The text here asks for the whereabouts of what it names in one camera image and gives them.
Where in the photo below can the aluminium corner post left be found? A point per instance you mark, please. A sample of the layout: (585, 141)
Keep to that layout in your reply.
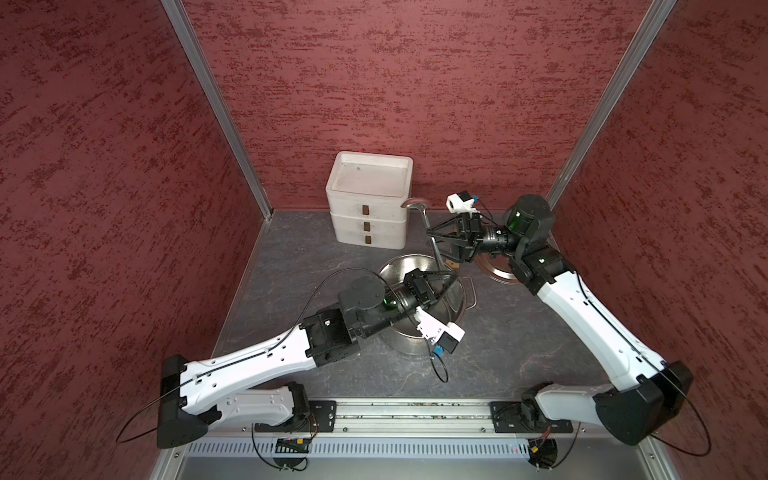
(184, 30)

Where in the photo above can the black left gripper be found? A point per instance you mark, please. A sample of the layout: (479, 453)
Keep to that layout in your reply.
(418, 283)

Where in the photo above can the small green circuit board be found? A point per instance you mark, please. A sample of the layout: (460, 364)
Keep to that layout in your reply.
(292, 446)

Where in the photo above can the aluminium corner post right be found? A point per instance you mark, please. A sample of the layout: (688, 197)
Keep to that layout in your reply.
(643, 38)

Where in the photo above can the aluminium corner post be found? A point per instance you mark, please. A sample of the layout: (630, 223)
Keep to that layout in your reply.
(643, 38)
(184, 30)

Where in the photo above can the white three-drawer organizer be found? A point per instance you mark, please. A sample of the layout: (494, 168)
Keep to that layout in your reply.
(365, 193)

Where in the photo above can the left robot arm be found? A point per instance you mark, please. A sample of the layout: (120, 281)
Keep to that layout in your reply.
(196, 395)

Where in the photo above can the stainless steel pot lid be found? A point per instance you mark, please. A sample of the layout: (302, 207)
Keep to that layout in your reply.
(497, 267)

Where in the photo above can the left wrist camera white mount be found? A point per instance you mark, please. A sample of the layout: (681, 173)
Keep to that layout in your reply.
(441, 337)

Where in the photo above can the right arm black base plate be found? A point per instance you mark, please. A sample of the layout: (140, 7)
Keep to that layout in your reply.
(510, 417)

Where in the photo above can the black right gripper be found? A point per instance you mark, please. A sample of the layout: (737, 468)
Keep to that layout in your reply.
(471, 235)

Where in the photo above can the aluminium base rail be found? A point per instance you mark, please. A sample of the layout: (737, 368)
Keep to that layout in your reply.
(410, 438)

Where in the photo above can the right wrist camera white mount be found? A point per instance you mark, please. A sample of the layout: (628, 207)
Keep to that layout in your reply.
(463, 202)

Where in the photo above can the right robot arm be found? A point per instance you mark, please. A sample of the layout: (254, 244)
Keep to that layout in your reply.
(644, 391)

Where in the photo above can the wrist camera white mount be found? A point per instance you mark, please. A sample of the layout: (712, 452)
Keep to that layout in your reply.
(463, 202)
(441, 337)

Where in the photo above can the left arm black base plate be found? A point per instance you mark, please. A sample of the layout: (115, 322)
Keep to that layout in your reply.
(312, 416)

